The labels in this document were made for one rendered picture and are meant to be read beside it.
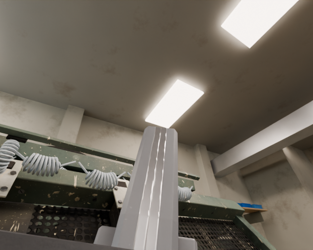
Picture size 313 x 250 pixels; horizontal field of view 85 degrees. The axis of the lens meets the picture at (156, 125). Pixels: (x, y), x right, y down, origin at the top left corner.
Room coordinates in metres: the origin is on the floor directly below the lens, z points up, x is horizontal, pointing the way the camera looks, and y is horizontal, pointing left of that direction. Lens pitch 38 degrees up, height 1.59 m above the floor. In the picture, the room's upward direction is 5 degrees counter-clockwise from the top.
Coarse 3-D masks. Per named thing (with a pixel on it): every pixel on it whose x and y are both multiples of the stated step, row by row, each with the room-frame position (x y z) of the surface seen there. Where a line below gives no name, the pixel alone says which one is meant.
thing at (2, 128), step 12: (0, 132) 0.39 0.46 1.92; (12, 132) 0.40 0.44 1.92; (24, 132) 0.41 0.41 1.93; (60, 144) 0.48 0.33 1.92; (72, 144) 0.50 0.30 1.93; (36, 156) 0.45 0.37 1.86; (108, 156) 0.59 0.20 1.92; (120, 156) 0.62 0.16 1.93; (24, 168) 0.45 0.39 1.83; (36, 168) 0.50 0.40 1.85; (48, 168) 0.48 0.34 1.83; (84, 168) 0.56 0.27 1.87; (96, 180) 0.57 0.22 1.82; (108, 180) 0.59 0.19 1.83; (180, 192) 0.82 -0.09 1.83
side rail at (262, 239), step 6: (240, 216) 1.41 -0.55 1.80; (234, 222) 1.40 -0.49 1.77; (240, 222) 1.36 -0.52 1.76; (246, 222) 1.38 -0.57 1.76; (240, 228) 1.37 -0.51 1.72; (246, 228) 1.34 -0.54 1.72; (252, 228) 1.36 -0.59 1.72; (246, 234) 1.35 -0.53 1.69; (252, 234) 1.32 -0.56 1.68; (258, 234) 1.34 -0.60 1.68; (252, 240) 1.33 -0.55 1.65; (258, 240) 1.30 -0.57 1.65; (264, 240) 1.32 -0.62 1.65; (258, 246) 1.31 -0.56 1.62; (264, 246) 1.28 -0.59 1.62; (270, 246) 1.30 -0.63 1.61
